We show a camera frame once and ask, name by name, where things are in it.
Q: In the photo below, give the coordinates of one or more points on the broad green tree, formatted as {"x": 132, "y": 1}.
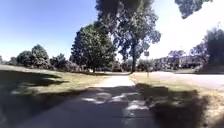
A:
{"x": 93, "y": 46}

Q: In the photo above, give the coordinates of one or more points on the sign on pole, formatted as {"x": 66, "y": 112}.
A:
{"x": 146, "y": 53}

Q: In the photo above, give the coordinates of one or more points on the dry grass field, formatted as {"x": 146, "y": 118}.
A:
{"x": 70, "y": 80}

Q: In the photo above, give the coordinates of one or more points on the tall sparse tree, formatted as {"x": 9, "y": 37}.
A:
{"x": 131, "y": 23}

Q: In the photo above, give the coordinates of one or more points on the grey concrete path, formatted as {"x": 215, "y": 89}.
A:
{"x": 100, "y": 110}

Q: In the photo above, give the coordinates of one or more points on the long low building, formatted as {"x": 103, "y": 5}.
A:
{"x": 180, "y": 61}

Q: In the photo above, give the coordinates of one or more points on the dry grass strip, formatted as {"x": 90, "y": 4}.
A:
{"x": 186, "y": 100}

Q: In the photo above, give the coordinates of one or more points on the grey asphalt road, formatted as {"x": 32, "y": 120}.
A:
{"x": 196, "y": 80}

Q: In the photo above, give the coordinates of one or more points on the overhanging tree branch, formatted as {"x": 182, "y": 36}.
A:
{"x": 190, "y": 6}

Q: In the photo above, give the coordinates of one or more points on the dark roadside tree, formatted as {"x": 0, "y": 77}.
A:
{"x": 215, "y": 46}

